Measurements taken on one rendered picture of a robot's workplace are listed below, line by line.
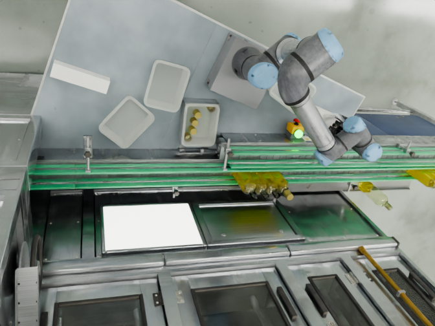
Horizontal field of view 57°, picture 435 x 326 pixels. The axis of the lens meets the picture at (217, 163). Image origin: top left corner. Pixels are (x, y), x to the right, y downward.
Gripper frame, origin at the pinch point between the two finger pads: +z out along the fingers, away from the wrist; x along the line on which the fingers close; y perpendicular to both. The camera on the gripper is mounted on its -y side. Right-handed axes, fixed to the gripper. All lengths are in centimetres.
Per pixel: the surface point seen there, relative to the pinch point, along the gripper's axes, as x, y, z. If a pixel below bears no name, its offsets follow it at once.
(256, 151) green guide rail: 30.5, 18.9, 15.4
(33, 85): 58, 124, 76
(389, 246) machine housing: 39, -44, -30
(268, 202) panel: 52, 2, 8
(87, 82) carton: 32, 103, 28
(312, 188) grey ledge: 42, -29, 21
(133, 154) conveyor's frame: 57, 72, 26
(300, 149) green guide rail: 22.5, -5.2, 17.8
